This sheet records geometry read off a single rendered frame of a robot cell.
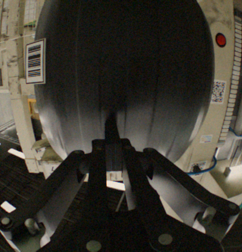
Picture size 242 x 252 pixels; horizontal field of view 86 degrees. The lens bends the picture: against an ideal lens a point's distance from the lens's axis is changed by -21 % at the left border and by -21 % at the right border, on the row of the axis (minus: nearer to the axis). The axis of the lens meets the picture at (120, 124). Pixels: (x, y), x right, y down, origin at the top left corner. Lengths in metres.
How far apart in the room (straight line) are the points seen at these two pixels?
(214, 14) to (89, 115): 0.45
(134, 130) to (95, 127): 0.05
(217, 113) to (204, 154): 0.15
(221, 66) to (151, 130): 0.35
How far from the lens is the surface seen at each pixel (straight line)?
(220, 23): 0.53
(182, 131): 0.25
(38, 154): 1.06
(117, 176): 0.89
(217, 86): 0.52
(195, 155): 0.58
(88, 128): 0.22
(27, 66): 0.24
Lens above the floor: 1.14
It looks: 24 degrees up
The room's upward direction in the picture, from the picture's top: 179 degrees counter-clockwise
